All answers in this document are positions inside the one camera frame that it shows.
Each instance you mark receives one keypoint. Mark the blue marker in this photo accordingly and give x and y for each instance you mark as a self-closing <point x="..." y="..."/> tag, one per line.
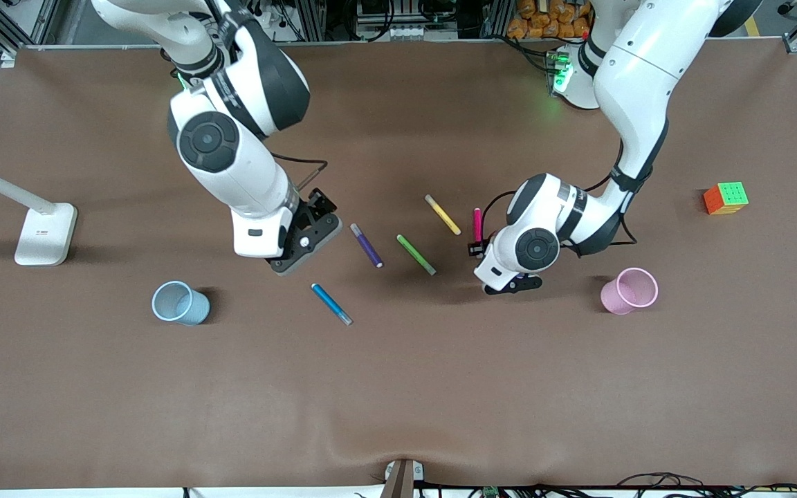
<point x="331" y="303"/>

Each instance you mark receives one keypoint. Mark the white power strip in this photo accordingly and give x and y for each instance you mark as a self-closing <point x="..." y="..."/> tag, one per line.
<point x="268" y="17"/>

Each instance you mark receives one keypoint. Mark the white desk lamp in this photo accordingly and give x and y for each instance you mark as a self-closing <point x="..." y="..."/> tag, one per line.
<point x="46" y="235"/>

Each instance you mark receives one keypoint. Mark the light blue cup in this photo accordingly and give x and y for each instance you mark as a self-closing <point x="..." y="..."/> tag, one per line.
<point x="187" y="308"/>

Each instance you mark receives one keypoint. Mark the orange snack bag pile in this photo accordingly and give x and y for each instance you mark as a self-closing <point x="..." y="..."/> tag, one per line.
<point x="544" y="21"/>

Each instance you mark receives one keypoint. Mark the pink cup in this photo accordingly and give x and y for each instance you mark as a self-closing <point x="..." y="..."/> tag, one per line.
<point x="620" y="297"/>

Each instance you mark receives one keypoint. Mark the green marker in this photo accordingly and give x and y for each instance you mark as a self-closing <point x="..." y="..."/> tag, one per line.
<point x="416" y="254"/>

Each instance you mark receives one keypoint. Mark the white connector strip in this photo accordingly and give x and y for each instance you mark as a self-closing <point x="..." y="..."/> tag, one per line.
<point x="409" y="32"/>

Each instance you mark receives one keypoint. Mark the purple marker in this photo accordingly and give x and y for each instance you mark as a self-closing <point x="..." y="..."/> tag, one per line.
<point x="367" y="246"/>

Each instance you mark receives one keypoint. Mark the yellow marker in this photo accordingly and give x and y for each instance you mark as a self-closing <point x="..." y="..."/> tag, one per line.
<point x="443" y="215"/>

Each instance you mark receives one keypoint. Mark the pink marker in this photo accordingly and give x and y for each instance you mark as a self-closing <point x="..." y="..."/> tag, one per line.
<point x="478" y="225"/>

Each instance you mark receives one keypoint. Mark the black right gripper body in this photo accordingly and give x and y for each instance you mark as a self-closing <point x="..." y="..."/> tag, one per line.
<point x="318" y="202"/>

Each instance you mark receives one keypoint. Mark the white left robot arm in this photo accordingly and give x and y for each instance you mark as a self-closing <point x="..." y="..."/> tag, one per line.
<point x="640" y="62"/>

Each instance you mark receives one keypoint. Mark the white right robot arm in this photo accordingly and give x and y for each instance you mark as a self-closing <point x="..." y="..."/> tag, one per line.
<point x="232" y="173"/>

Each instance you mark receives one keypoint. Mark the colourful puzzle cube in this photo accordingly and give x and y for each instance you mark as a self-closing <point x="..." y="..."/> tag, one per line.
<point x="725" y="198"/>

